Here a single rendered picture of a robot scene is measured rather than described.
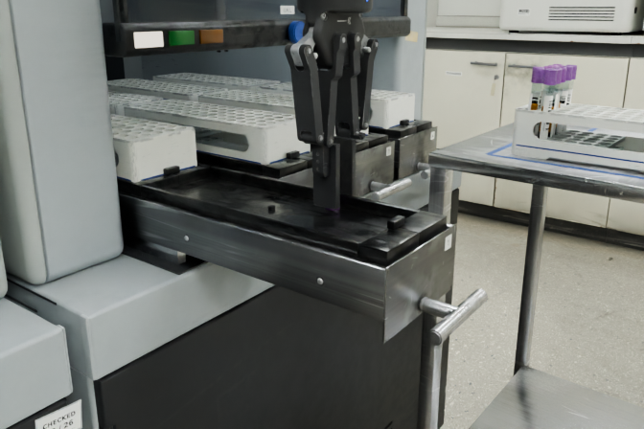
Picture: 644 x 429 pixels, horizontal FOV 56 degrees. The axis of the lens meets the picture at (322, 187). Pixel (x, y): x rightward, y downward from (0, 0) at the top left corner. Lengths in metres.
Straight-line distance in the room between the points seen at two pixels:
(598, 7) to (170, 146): 2.30
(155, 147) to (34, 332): 0.26
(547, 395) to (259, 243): 0.87
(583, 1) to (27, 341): 2.56
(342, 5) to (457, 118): 2.49
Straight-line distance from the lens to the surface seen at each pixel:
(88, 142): 0.69
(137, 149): 0.74
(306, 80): 0.59
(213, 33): 0.75
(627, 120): 0.83
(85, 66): 0.68
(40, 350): 0.61
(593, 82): 2.85
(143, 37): 0.69
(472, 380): 1.86
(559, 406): 1.32
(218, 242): 0.63
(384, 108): 1.03
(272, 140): 0.80
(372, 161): 0.94
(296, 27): 0.85
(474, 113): 3.03
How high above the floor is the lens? 1.01
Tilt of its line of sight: 16 degrees down
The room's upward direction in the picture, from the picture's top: straight up
